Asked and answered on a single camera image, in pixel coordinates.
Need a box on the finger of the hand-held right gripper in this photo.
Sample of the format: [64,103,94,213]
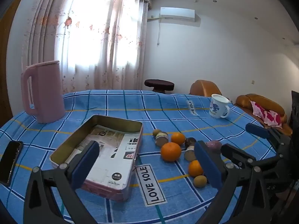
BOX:
[245,123,291,145]
[221,143,283,168]

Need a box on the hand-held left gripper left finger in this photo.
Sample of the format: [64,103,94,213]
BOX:
[23,141,101,224]

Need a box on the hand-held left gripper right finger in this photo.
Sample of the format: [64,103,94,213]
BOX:
[194,141,273,224]

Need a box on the large orange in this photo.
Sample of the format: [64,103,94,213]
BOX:
[160,142,182,162]

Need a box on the small orange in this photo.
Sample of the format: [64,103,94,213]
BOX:
[188,160,204,177]
[171,132,186,146]

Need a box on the rectangular metal tin box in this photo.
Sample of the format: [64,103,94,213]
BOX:
[50,115,143,202]

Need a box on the sugarcane piece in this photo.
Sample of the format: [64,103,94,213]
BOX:
[184,146,197,162]
[155,132,169,147]

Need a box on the pink floral cushion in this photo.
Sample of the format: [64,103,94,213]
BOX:
[250,101,283,128]

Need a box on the purple round fruit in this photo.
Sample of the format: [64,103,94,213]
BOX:
[206,140,223,154]

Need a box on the orange leather sofa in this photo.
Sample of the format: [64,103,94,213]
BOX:
[235,94,293,136]

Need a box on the white enamel mug blue print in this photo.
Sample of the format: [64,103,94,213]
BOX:
[209,94,230,119]

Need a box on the blue plaid tablecloth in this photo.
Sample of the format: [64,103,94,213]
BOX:
[0,89,278,224]

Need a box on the orange leather armchair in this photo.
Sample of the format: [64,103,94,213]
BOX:
[189,80,232,102]

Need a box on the black smartphone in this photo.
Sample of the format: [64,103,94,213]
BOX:
[0,141,24,187]

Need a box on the pink plastic kettle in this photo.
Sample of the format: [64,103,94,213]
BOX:
[21,60,66,124]

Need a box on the dark round stool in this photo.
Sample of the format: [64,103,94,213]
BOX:
[144,79,175,94]

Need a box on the brown wooden door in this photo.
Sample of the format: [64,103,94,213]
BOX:
[0,0,26,126]

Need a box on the sheer floral curtain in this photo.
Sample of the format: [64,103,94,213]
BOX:
[8,0,152,98]

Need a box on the white wall air conditioner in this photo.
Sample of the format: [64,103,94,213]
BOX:
[159,7,195,22]

